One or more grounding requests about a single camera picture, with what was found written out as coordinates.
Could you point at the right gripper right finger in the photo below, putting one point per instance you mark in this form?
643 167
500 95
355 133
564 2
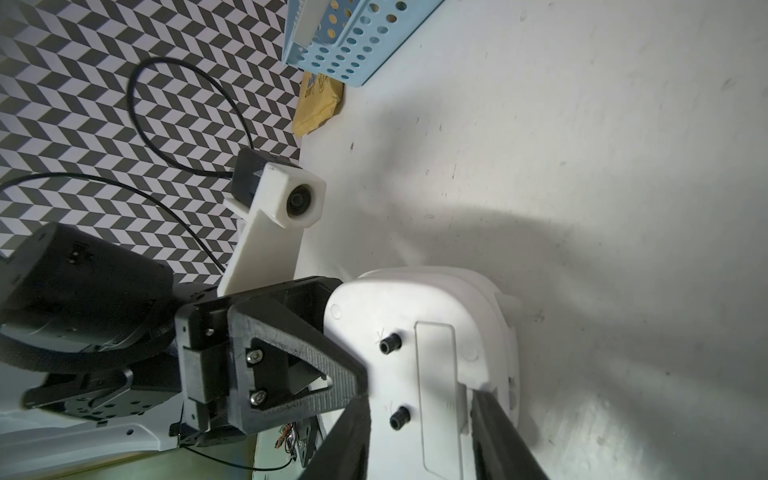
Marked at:
500 452

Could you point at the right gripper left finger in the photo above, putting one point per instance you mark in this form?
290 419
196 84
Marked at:
345 451

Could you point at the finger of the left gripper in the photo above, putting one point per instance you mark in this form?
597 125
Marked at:
283 369

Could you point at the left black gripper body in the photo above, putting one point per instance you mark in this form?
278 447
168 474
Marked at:
204 349

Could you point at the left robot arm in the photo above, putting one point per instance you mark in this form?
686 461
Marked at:
104 354

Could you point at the yellow chips bag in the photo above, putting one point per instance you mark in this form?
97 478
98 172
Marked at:
319 98

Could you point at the light blue plastic basket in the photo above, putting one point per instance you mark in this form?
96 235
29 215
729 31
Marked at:
349 40

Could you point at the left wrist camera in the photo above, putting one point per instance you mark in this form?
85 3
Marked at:
276 202

